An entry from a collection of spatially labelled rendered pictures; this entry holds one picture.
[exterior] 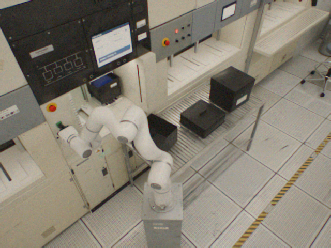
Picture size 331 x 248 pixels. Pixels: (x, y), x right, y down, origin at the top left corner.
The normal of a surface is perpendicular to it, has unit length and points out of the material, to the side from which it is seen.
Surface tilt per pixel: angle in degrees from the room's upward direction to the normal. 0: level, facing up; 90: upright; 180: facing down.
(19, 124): 90
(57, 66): 90
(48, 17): 90
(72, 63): 90
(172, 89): 0
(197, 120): 0
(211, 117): 0
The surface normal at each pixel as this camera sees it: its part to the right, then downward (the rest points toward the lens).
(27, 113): 0.69, 0.51
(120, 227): -0.02, -0.70
